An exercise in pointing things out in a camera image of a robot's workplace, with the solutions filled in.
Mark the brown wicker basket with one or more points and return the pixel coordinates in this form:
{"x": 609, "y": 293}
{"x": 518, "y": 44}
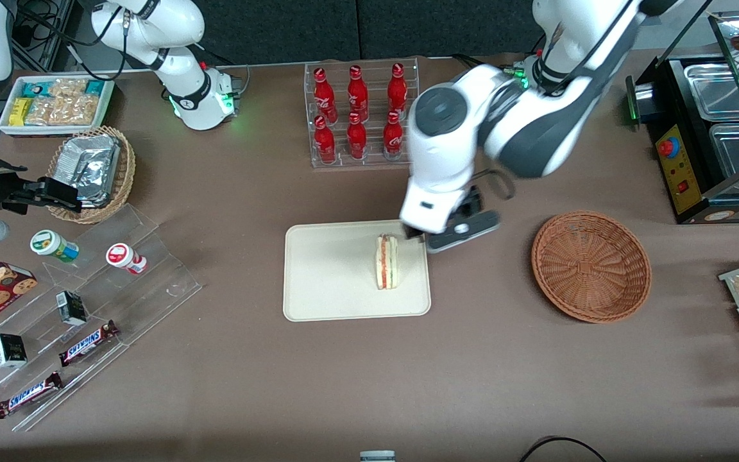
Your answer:
{"x": 591, "y": 266}

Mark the small grey object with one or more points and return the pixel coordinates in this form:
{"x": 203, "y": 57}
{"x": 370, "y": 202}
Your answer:
{"x": 377, "y": 457}

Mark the red lid snack cup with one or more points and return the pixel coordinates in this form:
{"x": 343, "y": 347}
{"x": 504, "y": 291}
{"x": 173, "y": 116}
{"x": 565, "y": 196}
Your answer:
{"x": 120, "y": 255}

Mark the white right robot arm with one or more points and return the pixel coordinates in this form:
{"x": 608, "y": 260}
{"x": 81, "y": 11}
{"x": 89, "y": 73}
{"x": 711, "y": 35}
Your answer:
{"x": 177, "y": 25}

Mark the white rectangular snack tray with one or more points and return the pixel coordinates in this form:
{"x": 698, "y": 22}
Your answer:
{"x": 7, "y": 128}

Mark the black food warmer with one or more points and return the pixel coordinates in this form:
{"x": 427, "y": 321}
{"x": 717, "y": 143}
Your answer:
{"x": 684, "y": 186}

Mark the light wicker basket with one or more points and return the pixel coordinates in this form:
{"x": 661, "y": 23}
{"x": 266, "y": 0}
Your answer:
{"x": 124, "y": 173}

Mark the clear cracker bag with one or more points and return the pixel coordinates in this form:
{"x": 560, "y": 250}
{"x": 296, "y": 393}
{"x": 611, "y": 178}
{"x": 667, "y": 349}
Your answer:
{"x": 76, "y": 110}
{"x": 40, "y": 111}
{"x": 68, "y": 88}

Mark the small black carton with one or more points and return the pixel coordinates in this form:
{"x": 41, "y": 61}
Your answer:
{"x": 9, "y": 350}
{"x": 72, "y": 309}

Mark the silver foil wrapped package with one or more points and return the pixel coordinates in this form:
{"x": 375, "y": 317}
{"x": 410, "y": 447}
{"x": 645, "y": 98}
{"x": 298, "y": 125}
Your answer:
{"x": 90, "y": 167}

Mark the clear acrylic stepped stand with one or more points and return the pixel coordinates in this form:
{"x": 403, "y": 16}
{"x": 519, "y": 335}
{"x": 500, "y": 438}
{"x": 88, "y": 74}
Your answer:
{"x": 151, "y": 282}

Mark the Snickers chocolate bar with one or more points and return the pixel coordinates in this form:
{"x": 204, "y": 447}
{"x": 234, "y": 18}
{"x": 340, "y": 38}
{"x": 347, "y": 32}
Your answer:
{"x": 28, "y": 395}
{"x": 87, "y": 343}

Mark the cream plastic tray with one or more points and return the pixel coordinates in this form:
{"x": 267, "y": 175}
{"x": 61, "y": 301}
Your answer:
{"x": 331, "y": 276}

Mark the triangular sandwich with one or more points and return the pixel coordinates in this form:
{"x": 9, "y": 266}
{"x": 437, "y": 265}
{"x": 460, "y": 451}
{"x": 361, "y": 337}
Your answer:
{"x": 387, "y": 263}

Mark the clear acrylic bottle rack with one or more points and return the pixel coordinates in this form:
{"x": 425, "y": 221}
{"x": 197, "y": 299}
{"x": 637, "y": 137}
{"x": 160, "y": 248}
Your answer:
{"x": 373, "y": 163}

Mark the teal snack pack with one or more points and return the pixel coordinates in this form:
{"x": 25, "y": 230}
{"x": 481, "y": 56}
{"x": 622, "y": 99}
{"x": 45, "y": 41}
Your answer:
{"x": 36, "y": 88}
{"x": 94, "y": 86}

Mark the dark equipment rack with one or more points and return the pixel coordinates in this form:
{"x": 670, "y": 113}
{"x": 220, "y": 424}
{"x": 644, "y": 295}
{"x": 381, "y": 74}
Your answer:
{"x": 42, "y": 38}

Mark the yellow snack pack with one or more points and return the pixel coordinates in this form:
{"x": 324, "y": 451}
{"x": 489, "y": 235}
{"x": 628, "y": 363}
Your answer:
{"x": 20, "y": 111}

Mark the green lid snack cup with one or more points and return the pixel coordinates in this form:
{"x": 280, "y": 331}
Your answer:
{"x": 49, "y": 244}

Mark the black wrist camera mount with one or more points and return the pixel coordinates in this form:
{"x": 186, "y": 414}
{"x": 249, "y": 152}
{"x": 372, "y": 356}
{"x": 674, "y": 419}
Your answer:
{"x": 472, "y": 202}

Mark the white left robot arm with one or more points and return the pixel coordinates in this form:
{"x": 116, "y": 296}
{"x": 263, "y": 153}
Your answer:
{"x": 446, "y": 160}

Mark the red cola bottle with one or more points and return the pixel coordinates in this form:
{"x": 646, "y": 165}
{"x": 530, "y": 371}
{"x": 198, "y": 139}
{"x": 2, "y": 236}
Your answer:
{"x": 393, "y": 136}
{"x": 397, "y": 90}
{"x": 324, "y": 142}
{"x": 323, "y": 96}
{"x": 357, "y": 93}
{"x": 356, "y": 138}

